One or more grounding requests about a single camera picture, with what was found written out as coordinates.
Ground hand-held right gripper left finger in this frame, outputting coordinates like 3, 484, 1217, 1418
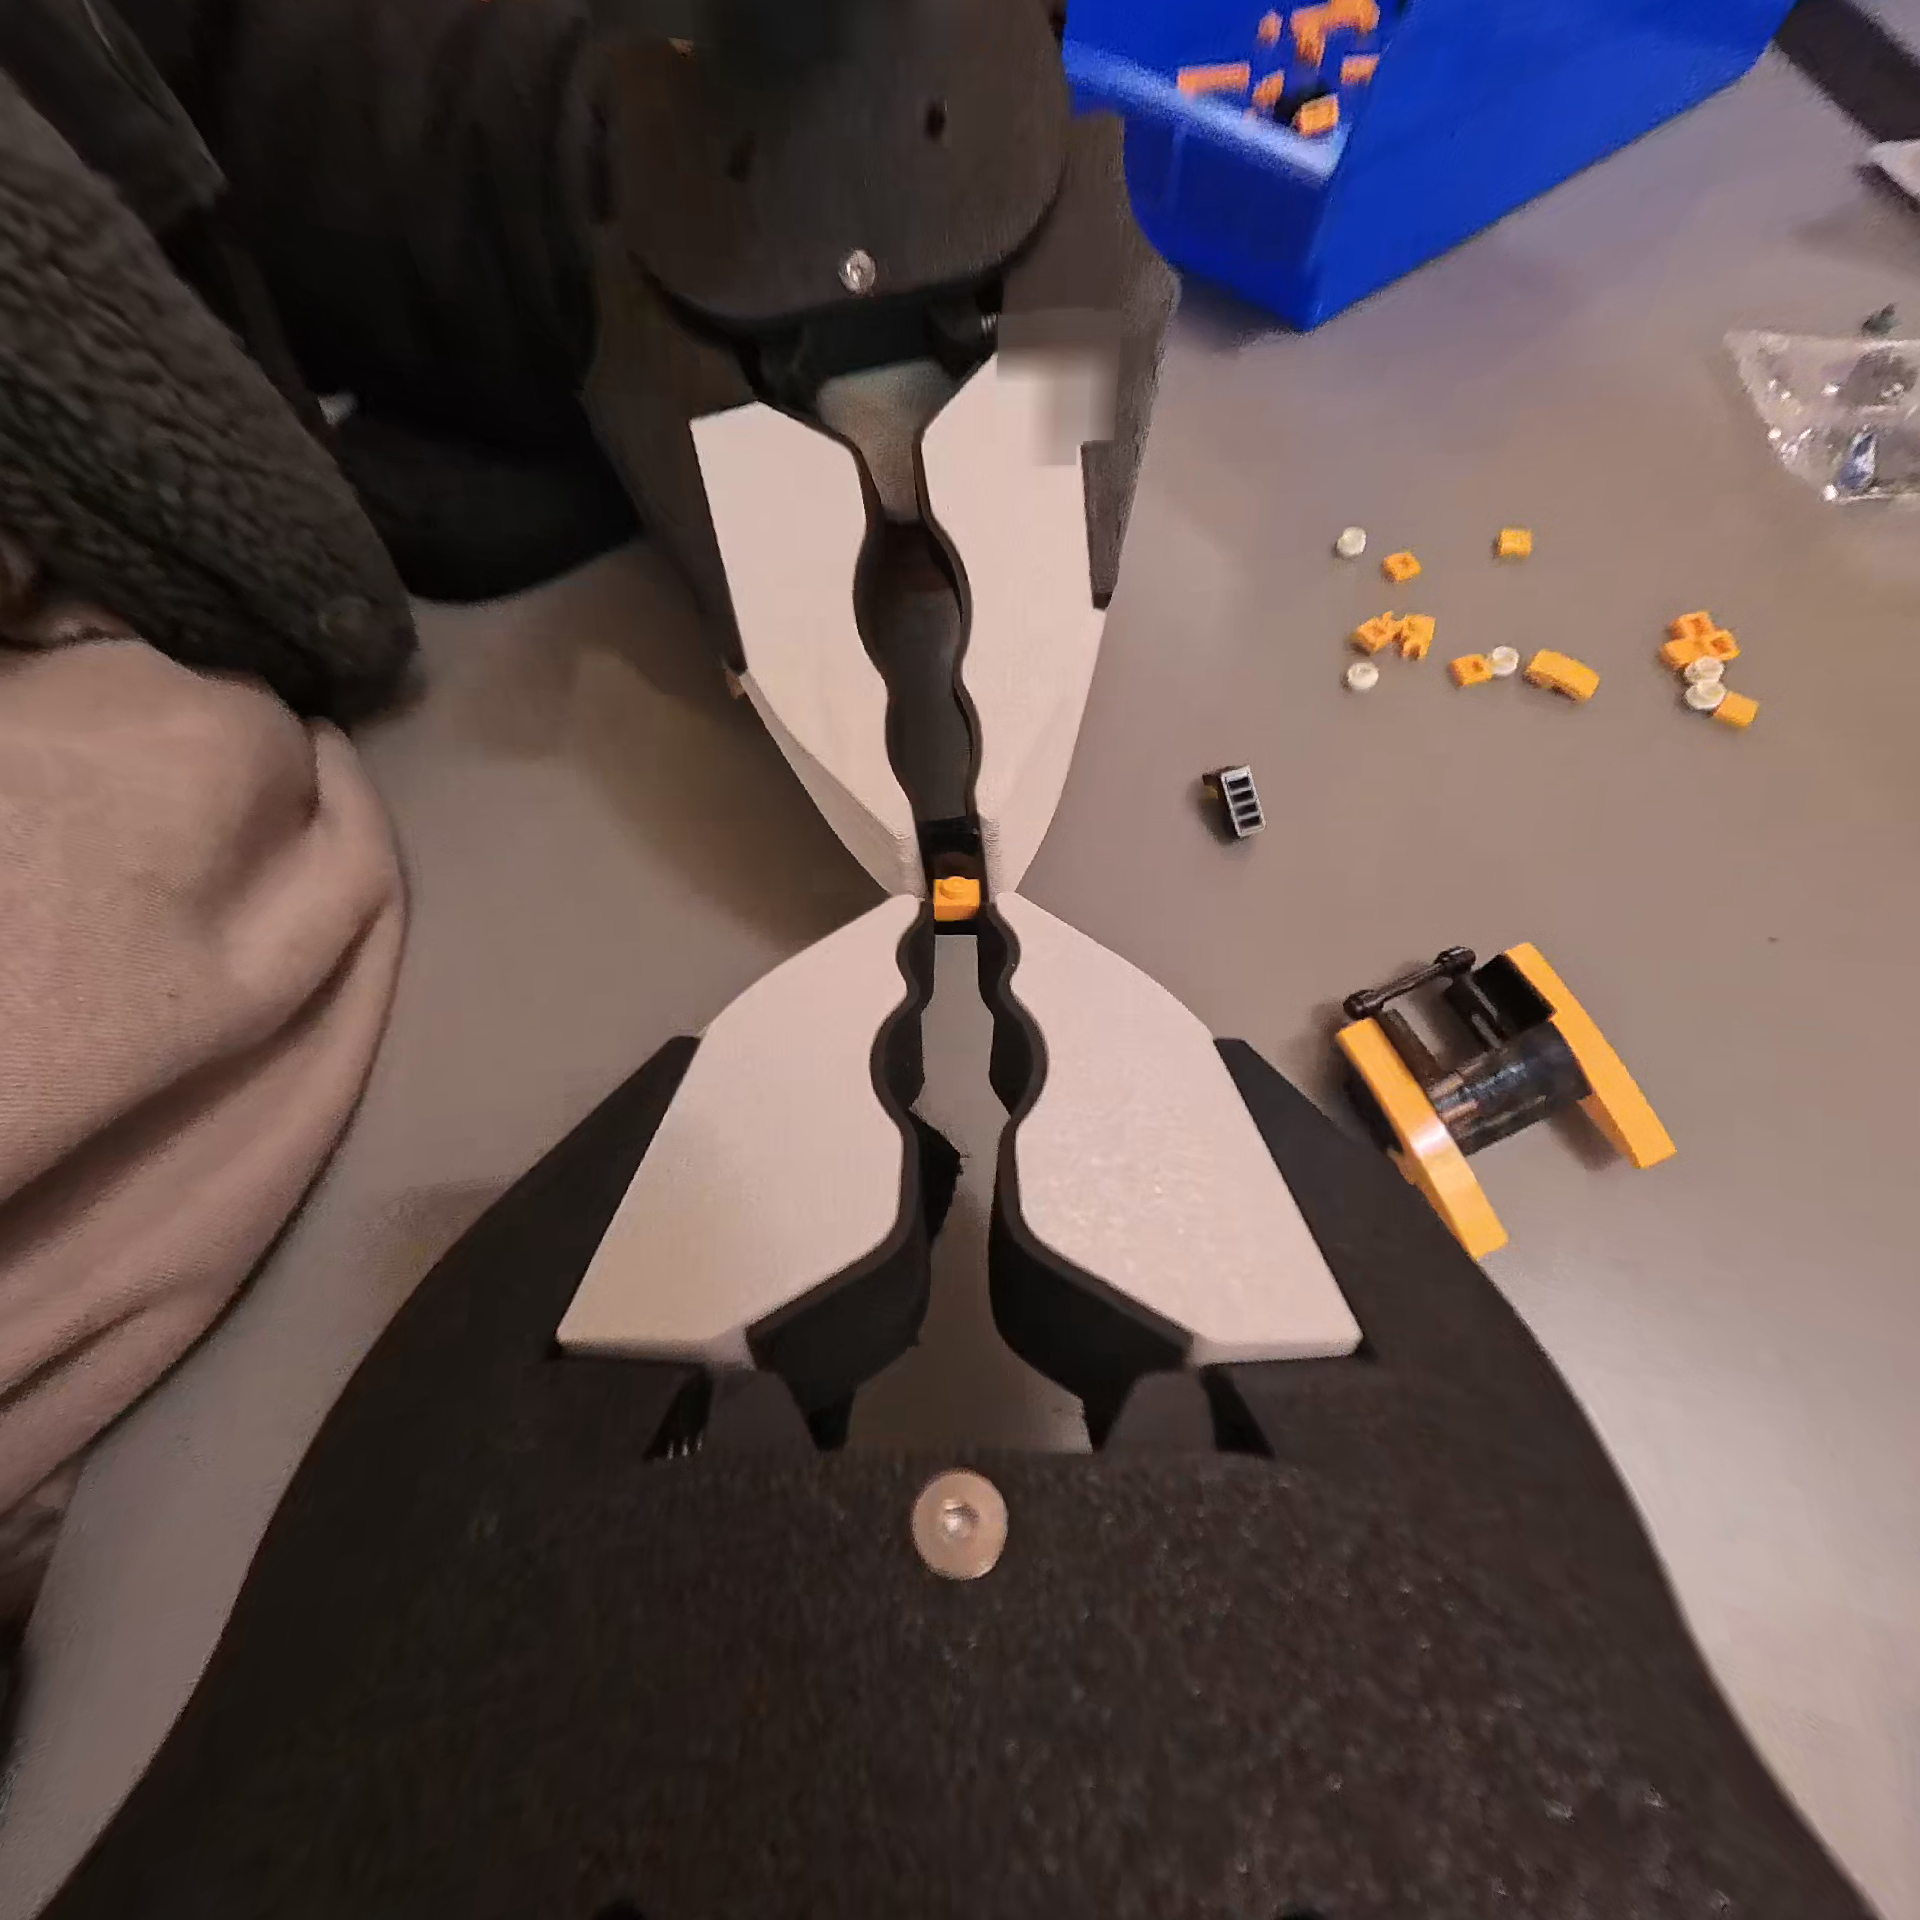
555, 896, 961, 1449

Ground clear plastic parts bag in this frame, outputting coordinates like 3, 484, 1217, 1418
1720, 304, 1920, 507

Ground heap of orange lego parts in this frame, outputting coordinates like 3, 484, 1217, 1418
1175, 0, 1385, 139

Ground black fleece jacket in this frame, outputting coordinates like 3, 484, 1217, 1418
0, 0, 422, 723

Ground beige sweatshirt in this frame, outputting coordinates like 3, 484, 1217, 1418
0, 600, 409, 1517

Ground scattered small lego pieces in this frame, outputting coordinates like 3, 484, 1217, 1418
1332, 525, 1759, 733

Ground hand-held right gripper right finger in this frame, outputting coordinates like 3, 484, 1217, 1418
983, 896, 1366, 1444

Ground orange black lego subassembly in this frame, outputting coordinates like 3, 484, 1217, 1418
1332, 939, 1680, 1261

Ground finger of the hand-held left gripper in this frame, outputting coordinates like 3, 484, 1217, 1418
689, 404, 939, 903
915, 357, 1115, 903

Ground blue plastic bin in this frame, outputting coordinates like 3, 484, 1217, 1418
1062, 0, 1797, 337

